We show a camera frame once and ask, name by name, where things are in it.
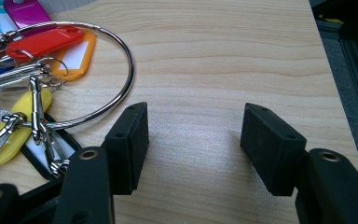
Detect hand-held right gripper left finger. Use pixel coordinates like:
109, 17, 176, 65
53, 102, 150, 224

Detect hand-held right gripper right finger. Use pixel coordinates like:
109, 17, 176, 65
240, 102, 358, 224

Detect metal snap hook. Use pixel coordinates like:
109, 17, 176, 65
0, 60, 52, 94
0, 112, 27, 174
28, 75, 46, 147
41, 122, 71, 179

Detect black key tag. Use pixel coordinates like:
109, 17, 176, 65
20, 113, 82, 181

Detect orange key tag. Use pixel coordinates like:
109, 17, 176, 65
50, 30, 97, 82

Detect yellow key tag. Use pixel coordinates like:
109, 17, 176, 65
0, 88, 53, 167

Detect red key tag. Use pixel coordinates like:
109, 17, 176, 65
5, 26, 86, 63

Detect magenta key tag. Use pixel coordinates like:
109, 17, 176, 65
3, 0, 52, 31

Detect large metal key ring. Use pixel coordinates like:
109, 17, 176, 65
0, 21, 136, 131

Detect small metal split ring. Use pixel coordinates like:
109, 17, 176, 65
36, 56, 70, 77
12, 49, 37, 63

